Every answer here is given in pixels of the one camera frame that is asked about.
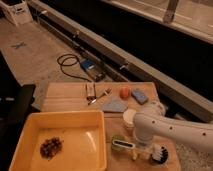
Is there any white dish brush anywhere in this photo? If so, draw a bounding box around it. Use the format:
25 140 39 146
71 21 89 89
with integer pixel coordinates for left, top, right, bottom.
113 139 165 159

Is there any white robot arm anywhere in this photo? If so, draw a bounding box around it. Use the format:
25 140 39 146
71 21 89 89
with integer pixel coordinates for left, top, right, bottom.
133 101 213 154

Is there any white paper cup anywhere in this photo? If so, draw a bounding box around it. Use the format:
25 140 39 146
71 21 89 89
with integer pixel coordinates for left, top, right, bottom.
123 109 136 129

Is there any dark metal cup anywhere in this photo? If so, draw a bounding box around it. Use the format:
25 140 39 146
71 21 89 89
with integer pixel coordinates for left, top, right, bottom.
150 148 169 164

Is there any silver fork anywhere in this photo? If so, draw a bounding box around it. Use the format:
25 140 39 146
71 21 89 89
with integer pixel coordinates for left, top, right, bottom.
88 88 111 105

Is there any small clear packet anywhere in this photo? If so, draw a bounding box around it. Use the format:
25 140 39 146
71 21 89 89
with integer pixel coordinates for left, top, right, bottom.
86 83 96 100

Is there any orange round fruit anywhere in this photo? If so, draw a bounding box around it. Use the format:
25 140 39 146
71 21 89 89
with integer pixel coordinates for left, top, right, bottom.
119 87 130 99

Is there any blue grey folded cloth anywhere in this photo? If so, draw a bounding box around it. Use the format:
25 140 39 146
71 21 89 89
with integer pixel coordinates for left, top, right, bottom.
101 97 128 113

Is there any blue and grey device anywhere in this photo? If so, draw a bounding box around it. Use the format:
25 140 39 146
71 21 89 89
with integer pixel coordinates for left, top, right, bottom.
80 59 105 82

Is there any blue sponge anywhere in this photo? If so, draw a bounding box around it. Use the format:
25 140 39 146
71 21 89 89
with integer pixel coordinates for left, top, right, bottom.
131 89 148 104

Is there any yellow plastic tub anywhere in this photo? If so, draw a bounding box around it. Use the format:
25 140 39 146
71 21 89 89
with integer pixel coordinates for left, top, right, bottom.
9 111 107 171

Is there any pale corn cob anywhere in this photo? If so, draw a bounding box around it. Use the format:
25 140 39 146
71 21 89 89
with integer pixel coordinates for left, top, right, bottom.
131 150 138 161

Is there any dark brown crumbled clump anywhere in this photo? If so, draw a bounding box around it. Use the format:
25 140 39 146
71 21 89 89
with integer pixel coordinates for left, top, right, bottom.
40 137 62 159

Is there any black chair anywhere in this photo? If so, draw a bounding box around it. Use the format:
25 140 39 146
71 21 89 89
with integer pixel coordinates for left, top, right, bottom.
0 51 35 171

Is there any white cardboard box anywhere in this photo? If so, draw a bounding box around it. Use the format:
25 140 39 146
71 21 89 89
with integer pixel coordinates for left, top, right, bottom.
0 0 33 27

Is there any black coiled cable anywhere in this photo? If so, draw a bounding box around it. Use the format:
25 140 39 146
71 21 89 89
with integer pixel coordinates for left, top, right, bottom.
56 53 93 82

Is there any long metal rail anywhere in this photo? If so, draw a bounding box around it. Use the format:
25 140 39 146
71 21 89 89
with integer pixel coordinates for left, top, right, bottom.
28 0 213 121

